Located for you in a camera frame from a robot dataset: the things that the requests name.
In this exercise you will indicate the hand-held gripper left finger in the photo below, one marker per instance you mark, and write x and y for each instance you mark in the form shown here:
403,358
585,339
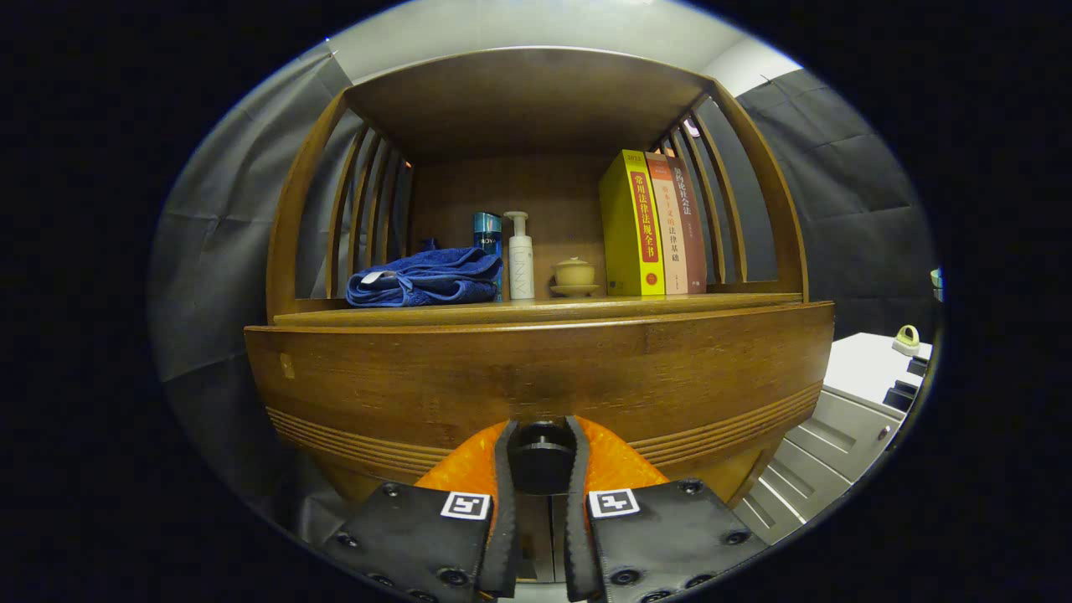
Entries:
499,536

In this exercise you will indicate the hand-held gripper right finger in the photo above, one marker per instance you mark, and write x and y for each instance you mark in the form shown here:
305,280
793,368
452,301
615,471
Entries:
579,536

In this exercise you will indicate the wooden drawer with black knob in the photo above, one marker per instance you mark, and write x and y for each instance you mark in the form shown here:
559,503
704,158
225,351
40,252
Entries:
419,377

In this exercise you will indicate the white side cabinet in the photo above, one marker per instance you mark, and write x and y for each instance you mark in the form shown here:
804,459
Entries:
863,368

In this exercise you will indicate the wooden cabinet with slatted shelf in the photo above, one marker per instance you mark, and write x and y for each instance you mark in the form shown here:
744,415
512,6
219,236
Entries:
519,100

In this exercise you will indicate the beige lidded teacup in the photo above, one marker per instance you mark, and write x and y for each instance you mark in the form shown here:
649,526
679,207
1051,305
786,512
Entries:
574,272

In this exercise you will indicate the folded blue towel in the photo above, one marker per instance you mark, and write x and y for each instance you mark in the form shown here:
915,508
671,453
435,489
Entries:
427,280

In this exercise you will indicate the white pump bottle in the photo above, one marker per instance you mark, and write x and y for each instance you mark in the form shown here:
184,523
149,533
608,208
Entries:
521,268

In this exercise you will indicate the blue cylindrical bottle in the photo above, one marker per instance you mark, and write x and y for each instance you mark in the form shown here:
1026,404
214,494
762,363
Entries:
487,230

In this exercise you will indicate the orange book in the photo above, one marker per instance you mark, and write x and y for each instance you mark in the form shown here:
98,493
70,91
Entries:
672,243

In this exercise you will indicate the thick yellow book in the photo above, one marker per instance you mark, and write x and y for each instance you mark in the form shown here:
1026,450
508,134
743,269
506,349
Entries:
624,226

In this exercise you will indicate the brown book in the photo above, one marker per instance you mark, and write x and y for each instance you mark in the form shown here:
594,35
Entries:
695,243

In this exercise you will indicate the black rectangular holder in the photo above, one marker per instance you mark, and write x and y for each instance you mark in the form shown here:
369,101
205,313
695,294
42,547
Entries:
903,395

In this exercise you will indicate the small black box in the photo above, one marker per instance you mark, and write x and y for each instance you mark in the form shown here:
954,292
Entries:
919,366

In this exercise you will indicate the pale green tape dispenser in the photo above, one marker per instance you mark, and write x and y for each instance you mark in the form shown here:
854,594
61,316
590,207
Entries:
907,339

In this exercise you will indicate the black backdrop cloth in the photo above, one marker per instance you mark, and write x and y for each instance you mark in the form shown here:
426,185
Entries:
218,251

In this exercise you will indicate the white and green fixture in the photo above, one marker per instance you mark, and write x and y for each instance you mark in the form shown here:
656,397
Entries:
937,285

